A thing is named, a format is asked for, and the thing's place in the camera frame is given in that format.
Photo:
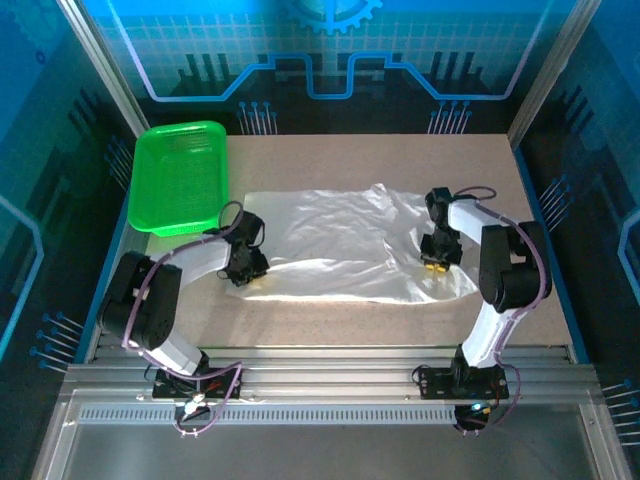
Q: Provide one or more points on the green plastic mesh basket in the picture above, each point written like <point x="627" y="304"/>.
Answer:
<point x="180" y="185"/>

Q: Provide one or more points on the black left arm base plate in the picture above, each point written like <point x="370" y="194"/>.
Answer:
<point x="225" y="387"/>

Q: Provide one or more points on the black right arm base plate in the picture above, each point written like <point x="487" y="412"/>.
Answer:
<point x="435" y="385"/>

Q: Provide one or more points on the aluminium frame rail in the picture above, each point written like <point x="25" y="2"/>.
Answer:
<point x="325" y="372"/>

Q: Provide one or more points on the clear plastic bag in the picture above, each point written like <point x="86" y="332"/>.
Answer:
<point x="340" y="240"/>

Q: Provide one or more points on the aluminium frame post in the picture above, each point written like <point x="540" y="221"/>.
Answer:
<point x="102" y="65"/>
<point x="547" y="70"/>

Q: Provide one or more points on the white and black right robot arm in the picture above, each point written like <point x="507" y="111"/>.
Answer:
<point x="502" y="270"/>

